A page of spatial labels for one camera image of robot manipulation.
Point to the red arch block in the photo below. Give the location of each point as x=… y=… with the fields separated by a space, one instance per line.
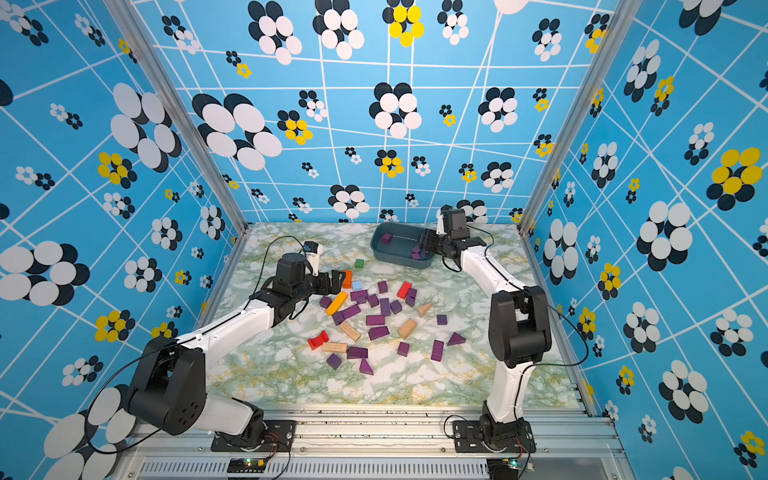
x=318 y=341

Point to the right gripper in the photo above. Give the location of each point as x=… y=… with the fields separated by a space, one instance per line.
x=426 y=242

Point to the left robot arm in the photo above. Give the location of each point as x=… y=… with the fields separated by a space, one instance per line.
x=168 y=389

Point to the aluminium rail frame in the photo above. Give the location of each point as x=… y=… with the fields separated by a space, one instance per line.
x=387 y=442

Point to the natural wood wedge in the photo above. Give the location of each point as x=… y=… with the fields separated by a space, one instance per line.
x=424 y=309

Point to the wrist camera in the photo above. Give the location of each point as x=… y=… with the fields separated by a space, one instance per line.
x=313 y=250
x=453 y=223

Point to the natural wood brick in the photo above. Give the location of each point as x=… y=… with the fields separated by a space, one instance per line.
x=350 y=331
x=335 y=347
x=407 y=328

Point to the yellow brick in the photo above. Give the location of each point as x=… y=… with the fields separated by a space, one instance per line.
x=337 y=303

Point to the purple triangle block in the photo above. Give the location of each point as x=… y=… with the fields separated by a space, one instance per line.
x=365 y=367
x=456 y=339

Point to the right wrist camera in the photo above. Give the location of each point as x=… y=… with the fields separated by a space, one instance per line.
x=453 y=223

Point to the orange brick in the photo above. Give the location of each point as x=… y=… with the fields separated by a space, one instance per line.
x=347 y=281

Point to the red brick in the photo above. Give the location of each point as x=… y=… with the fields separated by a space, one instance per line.
x=404 y=290

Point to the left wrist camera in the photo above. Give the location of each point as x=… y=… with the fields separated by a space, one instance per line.
x=313 y=250

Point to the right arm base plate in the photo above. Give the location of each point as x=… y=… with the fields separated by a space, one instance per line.
x=488 y=436

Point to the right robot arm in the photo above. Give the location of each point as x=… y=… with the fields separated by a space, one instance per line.
x=518 y=334

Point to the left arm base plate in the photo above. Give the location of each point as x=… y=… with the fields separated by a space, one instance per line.
x=263 y=436

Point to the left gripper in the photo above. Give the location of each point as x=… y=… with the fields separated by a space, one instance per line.
x=327 y=289

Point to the teal storage bin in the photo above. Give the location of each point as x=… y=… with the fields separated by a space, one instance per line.
x=398 y=251

